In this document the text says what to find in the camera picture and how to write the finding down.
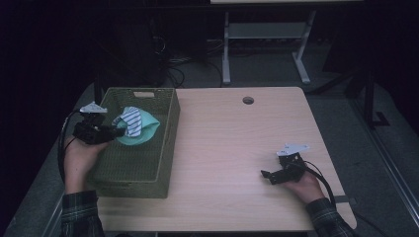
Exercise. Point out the person's left hand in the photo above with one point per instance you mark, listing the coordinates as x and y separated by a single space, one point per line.
80 161

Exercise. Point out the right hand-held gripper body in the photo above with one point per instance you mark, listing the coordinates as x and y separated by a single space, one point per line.
291 168

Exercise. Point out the black stand post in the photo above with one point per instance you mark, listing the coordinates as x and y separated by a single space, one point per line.
97 92

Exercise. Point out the green woven basket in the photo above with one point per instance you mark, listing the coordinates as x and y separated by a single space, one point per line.
145 161

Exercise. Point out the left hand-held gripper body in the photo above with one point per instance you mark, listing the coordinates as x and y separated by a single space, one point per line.
90 130

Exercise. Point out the mint green garment striped lining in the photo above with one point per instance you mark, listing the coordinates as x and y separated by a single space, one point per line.
146 126

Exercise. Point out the grey metal stand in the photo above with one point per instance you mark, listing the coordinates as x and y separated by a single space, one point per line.
267 31

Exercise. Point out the black floor bracket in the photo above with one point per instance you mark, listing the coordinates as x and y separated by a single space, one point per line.
378 120

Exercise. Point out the aluminium floor rail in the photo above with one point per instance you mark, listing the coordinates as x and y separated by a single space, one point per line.
392 174

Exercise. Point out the person's right hand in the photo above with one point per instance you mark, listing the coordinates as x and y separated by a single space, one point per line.
306 189

